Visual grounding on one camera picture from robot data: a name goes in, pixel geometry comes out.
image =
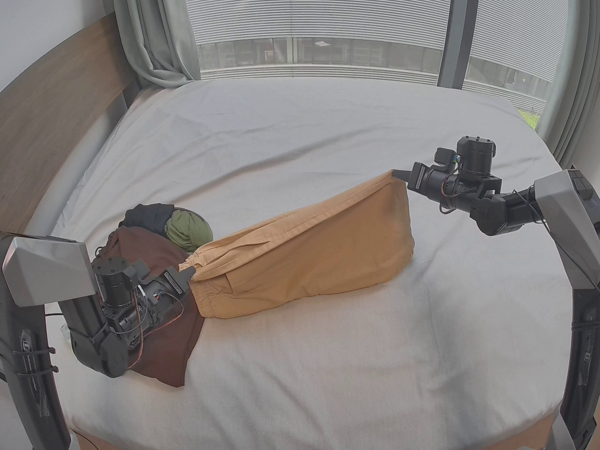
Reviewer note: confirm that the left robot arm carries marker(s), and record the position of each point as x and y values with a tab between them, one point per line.
42	270

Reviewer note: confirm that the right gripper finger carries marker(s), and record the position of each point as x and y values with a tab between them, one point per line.
403	175

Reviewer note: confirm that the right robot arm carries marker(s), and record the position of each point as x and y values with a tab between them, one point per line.
562	213

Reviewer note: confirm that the tan shorts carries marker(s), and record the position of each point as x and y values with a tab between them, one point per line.
328	251

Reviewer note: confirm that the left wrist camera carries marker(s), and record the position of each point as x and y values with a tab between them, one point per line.
137	274

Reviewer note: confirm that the window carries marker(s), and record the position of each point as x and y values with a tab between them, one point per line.
328	17

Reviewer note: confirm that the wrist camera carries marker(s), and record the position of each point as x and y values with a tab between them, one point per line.
444	157
137	274

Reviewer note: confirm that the green garment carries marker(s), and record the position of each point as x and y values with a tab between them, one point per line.
187	230

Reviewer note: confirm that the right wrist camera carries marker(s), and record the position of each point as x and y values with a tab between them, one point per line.
444	157

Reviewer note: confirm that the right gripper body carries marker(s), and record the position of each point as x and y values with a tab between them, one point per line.
436	183

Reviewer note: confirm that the grey-green curtain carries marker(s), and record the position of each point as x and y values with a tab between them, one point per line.
574	63
150	26

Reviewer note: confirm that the brown garment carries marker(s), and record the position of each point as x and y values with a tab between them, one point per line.
159	359

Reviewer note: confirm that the black garment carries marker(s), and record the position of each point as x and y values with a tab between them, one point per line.
145	218

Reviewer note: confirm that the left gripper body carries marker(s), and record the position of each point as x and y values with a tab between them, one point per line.
161	300

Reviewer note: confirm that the bed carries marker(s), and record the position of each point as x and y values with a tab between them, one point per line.
304	134

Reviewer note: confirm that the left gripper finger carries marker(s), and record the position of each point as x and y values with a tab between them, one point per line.
185	274

